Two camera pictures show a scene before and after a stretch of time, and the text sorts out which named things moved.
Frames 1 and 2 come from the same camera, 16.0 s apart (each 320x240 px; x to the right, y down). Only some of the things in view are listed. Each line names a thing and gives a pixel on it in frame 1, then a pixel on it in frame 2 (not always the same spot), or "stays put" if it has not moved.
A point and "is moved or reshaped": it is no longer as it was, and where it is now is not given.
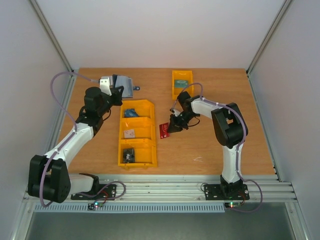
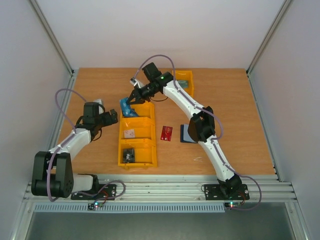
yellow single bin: x=181 y=80 stays put
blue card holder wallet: x=126 y=81 to x=185 y=137
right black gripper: x=179 y=120 to x=138 y=92
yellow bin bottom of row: x=145 y=152 stays put
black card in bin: x=128 y=155 stays put
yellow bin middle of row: x=144 y=129 stays put
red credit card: x=164 y=130 is moved or reshaped
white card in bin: x=129 y=133 stays put
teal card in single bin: x=181 y=83 stays put
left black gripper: x=118 y=95 to x=114 y=116
